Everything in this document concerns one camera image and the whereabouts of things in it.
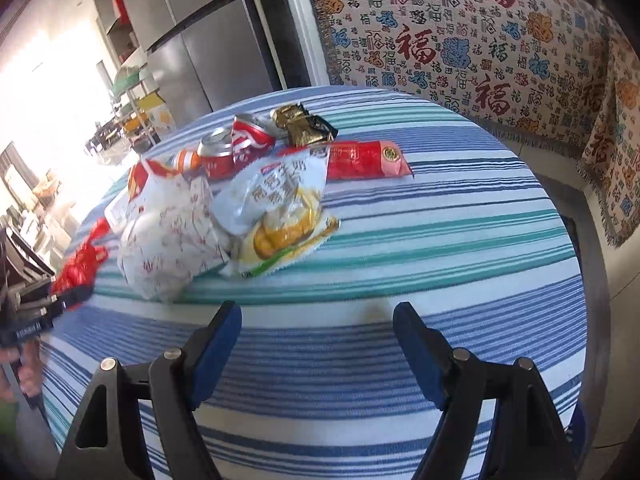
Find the printed blanket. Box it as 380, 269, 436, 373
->
577, 35, 640, 250
300, 0, 618, 158

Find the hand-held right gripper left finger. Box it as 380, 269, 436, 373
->
55, 301, 243, 480

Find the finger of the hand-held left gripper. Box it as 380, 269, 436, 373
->
30, 282, 95, 322

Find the stainless steel refrigerator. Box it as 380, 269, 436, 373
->
89, 0, 281, 113

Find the crushed red soda can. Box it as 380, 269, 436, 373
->
231, 112, 277, 166
196, 127, 236, 181

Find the striped tablecloth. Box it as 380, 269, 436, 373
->
40, 85, 588, 480

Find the metal storage rack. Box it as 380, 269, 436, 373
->
85, 67, 176, 158

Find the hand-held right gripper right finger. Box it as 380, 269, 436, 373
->
392, 302, 578, 480

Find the person's left hand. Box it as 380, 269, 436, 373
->
0, 345, 45, 403

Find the red plastic bag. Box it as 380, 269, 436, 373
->
50, 217, 110, 307

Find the gold black foil wrapper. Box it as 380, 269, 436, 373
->
270, 102, 338, 148

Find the orange white plastic bag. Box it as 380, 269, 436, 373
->
172, 149, 203, 173

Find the white printed paper bag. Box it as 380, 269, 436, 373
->
105, 157, 238, 303

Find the white yellow snack bag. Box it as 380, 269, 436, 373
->
212, 147, 341, 278

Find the red snack packet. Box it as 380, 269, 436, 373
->
277, 139, 415, 181

